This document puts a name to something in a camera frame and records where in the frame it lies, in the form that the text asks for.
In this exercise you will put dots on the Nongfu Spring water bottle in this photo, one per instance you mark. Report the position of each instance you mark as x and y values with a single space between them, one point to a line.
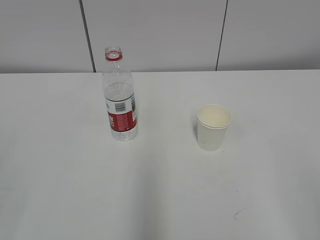
118 89

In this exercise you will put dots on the white paper cup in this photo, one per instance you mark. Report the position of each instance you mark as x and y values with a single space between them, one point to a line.
213 121

